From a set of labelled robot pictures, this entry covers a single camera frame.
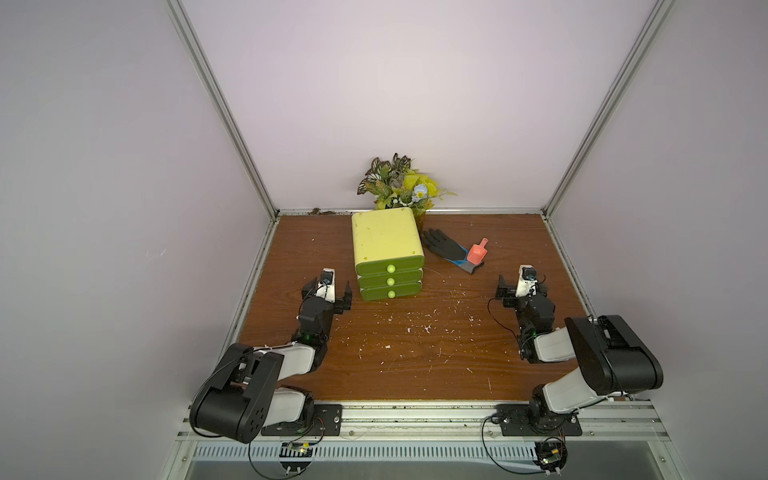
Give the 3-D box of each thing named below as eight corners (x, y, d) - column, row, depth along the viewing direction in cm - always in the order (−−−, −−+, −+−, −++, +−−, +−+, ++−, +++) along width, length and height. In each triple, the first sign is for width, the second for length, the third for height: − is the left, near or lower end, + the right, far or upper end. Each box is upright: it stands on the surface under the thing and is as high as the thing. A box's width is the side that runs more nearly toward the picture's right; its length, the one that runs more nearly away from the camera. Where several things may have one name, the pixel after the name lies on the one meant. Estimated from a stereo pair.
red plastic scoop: (464, 258, 108) (466, 254, 106) (478, 240, 114) (480, 235, 112) (478, 266, 106) (480, 261, 104) (492, 246, 112) (494, 242, 110)
